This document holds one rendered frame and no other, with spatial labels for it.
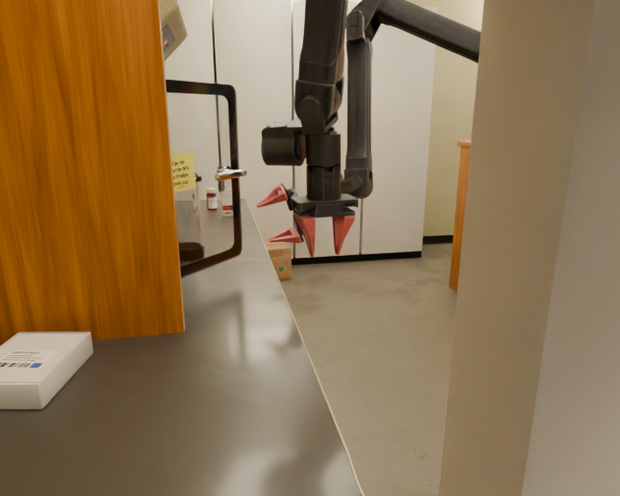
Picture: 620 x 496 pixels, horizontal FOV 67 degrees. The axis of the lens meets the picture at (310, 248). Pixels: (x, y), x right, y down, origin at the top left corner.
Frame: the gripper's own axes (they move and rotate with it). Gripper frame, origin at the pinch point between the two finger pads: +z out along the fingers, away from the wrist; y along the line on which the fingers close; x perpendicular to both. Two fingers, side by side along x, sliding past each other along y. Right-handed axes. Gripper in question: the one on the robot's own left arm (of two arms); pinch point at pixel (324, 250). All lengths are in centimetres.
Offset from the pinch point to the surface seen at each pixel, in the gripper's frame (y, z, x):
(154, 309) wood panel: 29.4, 10.4, -8.4
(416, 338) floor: -108, 111, -164
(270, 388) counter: 12.8, 15.9, 14.1
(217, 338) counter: 18.8, 15.6, -4.2
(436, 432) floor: -74, 111, -81
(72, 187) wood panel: 39.8, -12.0, -8.9
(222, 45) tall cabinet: -16, -77, -324
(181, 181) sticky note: 22.7, -10.0, -25.3
